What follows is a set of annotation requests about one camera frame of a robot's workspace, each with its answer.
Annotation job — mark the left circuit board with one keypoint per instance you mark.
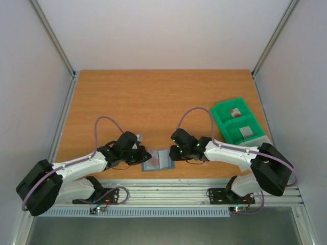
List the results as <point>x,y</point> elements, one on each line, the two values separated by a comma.
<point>98,210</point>

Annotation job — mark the grey slotted cable duct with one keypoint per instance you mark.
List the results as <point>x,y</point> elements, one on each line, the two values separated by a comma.
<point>138,212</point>

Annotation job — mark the right circuit board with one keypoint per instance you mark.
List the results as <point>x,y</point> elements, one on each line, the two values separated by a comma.
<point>238,209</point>

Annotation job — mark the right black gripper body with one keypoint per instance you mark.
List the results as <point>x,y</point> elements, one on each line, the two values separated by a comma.
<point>176,153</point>

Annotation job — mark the blue card holder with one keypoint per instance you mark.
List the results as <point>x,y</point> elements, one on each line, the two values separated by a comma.
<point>160,160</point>

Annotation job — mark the circuit board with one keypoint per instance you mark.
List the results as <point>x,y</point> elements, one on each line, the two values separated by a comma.
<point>238,209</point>
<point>98,210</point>

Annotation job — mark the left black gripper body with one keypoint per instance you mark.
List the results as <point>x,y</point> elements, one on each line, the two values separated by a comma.
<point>131,158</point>

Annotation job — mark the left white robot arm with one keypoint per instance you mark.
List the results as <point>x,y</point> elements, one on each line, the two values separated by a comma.
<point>47,184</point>

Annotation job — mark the grey card in bin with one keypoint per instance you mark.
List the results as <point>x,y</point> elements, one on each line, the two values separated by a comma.
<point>246,132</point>

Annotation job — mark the red white card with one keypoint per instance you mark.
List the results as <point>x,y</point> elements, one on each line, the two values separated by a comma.
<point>235,113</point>

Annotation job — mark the green bin far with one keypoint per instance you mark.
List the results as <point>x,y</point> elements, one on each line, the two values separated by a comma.
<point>225,112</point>

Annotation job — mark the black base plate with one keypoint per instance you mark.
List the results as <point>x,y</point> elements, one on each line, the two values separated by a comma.
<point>218,196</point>
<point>103,196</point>

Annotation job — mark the white tray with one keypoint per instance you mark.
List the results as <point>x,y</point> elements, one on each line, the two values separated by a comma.
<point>255,141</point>

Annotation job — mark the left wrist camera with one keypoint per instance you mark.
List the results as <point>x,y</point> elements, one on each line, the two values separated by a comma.
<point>138,141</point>

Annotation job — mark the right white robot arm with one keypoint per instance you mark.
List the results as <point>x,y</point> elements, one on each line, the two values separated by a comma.
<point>269,170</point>

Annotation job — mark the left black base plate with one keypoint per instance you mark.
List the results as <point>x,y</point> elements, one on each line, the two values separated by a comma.
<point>103,196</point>

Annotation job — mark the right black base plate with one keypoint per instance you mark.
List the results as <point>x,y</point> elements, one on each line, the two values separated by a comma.
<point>218,196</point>

